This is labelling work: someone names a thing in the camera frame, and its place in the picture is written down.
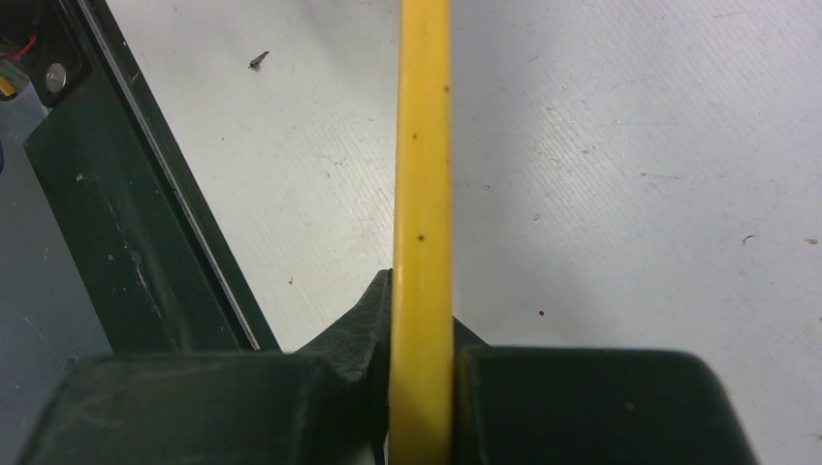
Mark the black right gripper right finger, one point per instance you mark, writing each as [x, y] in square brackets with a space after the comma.
[527, 405]

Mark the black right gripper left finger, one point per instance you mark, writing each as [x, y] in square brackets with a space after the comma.
[325, 403]

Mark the yellow framed whiteboard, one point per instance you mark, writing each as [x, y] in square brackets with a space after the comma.
[420, 399]

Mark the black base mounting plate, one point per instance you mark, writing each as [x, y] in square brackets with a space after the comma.
[159, 273]

